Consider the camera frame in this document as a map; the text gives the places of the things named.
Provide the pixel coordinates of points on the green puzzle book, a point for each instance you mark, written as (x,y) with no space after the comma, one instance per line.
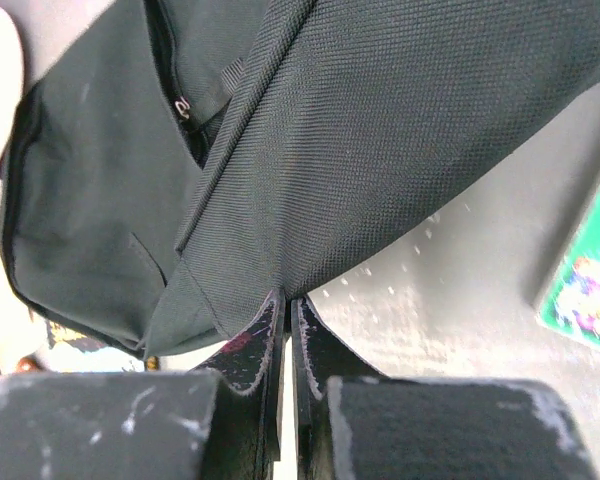
(568,303)

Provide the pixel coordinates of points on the black student backpack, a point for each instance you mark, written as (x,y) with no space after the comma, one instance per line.
(183,159)

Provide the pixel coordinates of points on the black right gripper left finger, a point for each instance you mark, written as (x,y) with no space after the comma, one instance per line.
(243,440)

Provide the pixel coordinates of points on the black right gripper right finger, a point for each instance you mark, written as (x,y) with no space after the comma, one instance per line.
(318,354)

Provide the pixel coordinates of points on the Treehouse storey paperback book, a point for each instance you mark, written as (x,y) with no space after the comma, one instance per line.
(70,351)

